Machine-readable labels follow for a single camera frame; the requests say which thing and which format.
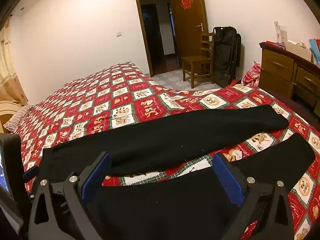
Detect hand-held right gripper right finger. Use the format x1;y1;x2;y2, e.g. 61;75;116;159
212;152;295;240

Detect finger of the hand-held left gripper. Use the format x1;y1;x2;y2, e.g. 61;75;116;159
23;166;40;181

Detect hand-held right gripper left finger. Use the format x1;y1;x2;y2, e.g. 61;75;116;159
27;151;112;240

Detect black pants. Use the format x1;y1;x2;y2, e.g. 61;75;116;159
40;104;316;240

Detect striped pillow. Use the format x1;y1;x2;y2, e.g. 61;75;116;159
3;105;32;132

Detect cream bed headboard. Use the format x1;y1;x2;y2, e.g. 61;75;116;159
0;100;23;133

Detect red printed bear blanket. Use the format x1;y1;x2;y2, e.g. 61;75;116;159
4;61;320;240

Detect beige patterned curtain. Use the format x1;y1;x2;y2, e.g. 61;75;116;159
0;15;28;106

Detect red checked cloth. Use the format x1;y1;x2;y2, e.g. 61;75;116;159
241;61;262;88

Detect wooden chair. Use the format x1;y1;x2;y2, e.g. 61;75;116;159
181;32;215;88

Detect black bag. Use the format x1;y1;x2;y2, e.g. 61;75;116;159
212;26;242;87

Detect wooden dresser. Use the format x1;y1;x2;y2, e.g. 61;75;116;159
259;41;320;117

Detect white box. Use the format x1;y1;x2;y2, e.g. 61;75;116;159
285;40;312;62

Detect brown wooden door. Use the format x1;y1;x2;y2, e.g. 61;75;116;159
170;0;209;69

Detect blue package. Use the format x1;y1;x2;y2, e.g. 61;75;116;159
309;38;320;64

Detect white paper card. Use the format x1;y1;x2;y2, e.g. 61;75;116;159
274;21;288;45

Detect brown wooden door frame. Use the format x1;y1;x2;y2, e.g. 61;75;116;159
133;0;173;78

